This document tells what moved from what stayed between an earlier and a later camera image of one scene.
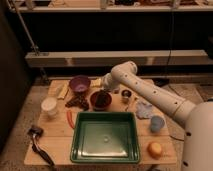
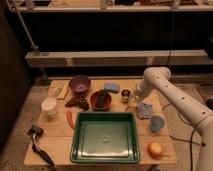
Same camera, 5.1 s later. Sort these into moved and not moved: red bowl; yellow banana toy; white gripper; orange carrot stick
Moved: white gripper
Not moved: orange carrot stick; yellow banana toy; red bowl
